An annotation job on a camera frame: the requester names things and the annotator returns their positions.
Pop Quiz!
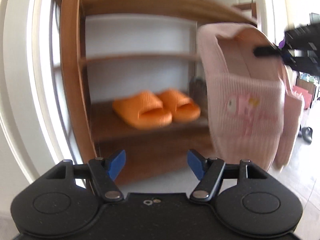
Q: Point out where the pink box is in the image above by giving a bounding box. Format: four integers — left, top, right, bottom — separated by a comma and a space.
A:
292, 85, 313, 109

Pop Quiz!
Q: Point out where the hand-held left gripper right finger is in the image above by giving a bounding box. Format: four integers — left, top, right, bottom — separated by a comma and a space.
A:
187, 149, 268, 202

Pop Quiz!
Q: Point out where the wooden chair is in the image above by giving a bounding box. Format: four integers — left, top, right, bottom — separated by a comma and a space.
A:
232, 2, 259, 27

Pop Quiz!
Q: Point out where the pink ribbed slipper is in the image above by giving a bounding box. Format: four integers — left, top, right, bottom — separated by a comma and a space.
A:
274, 64, 306, 172
197, 22, 287, 173

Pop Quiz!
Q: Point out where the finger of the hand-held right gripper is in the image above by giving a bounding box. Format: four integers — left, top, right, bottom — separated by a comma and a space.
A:
253, 45, 283, 59

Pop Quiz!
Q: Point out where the white panel door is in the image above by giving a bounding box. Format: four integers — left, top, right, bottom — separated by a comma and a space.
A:
0, 0, 66, 200

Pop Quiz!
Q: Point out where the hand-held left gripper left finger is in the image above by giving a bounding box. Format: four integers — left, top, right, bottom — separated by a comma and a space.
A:
46, 149, 126, 202

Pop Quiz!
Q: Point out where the black sandal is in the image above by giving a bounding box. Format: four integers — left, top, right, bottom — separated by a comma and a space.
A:
297, 126, 314, 145

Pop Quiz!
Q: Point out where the wooden shoe rack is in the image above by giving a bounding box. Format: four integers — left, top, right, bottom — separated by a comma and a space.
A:
53, 0, 260, 189

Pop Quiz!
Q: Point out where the orange slipper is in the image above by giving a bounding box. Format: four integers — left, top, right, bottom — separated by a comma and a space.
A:
157, 88, 201, 123
112, 90, 173, 130

